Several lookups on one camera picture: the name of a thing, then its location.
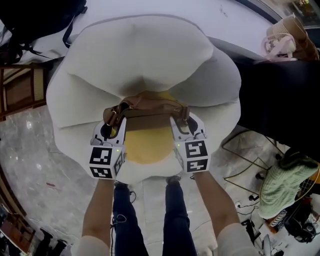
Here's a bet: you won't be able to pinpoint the person's left leg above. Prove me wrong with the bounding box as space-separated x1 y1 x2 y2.
111 183 146 256

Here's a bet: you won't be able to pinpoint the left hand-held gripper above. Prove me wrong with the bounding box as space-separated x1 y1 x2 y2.
88 117 127 181

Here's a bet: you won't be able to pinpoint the person's white top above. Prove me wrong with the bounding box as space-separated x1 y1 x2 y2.
74 221 254 256

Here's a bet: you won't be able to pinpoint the wooden cane chair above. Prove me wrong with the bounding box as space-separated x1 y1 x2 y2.
0 62 49 122

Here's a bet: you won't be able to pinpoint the beige paper bag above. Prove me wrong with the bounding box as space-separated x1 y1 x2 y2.
265 13 320 61

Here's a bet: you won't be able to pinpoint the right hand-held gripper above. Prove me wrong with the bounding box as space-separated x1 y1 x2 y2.
169 113 210 174

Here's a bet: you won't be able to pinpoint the black floor cable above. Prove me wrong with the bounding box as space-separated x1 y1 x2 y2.
234 194 261 213

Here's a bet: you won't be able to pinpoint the person's right leg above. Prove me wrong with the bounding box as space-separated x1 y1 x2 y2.
162 180 199 256

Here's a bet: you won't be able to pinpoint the person's leg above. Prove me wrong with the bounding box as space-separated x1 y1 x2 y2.
162 180 199 256
111 183 146 256

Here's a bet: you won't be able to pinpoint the dark green cloth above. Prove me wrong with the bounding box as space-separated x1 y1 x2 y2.
278 149 320 170

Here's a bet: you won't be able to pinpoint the gold wire basket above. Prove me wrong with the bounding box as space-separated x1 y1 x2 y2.
289 159 320 226

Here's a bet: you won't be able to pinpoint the black cloth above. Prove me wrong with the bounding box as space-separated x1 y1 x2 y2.
234 59 320 156

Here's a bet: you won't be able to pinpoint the striped cloth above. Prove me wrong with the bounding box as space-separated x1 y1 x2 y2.
270 209 289 232

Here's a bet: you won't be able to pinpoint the brown leather backpack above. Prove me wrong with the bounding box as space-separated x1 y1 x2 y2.
102 90 191 132

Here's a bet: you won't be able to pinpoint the black bag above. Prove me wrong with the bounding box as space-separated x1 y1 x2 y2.
0 0 89 66

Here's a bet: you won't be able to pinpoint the person's left forearm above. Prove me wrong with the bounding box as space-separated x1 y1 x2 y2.
81 177 119 241

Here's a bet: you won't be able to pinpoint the pink strapped pouch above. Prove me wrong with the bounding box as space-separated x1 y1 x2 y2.
261 34 298 61

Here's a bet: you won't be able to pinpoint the white flower-shaped seat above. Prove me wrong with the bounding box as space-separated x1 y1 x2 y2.
45 13 242 187

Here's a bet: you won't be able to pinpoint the person's right forearm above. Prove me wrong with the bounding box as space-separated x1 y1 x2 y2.
192 171 242 237

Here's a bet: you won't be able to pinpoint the black shoes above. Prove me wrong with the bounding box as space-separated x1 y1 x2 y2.
39 226 69 256

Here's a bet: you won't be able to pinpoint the wooden cabinet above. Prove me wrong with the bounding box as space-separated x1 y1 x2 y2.
0 162 36 253

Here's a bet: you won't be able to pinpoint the person's right shoe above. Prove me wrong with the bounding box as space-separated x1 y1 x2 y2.
165 175 182 185

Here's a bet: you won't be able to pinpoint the light green knit cloth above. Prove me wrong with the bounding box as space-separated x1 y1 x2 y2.
258 161 319 220

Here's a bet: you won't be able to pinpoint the gold wire frame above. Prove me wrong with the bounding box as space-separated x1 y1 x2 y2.
221 129 284 194

